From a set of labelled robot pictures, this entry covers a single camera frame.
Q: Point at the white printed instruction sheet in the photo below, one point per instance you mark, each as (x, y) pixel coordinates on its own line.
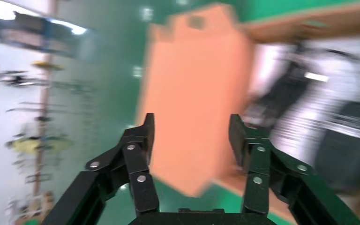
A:
(338, 80)

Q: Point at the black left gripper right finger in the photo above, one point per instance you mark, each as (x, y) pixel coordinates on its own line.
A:
(256, 192)

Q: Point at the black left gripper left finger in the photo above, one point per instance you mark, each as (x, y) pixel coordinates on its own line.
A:
(139, 186)

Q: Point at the brown vertical post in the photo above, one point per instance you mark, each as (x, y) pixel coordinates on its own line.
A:
(43, 108)

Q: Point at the green table mat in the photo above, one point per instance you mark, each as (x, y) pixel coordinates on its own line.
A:
(173, 202)

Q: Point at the orange cardboard box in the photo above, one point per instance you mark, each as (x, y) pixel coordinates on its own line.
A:
(192, 93)

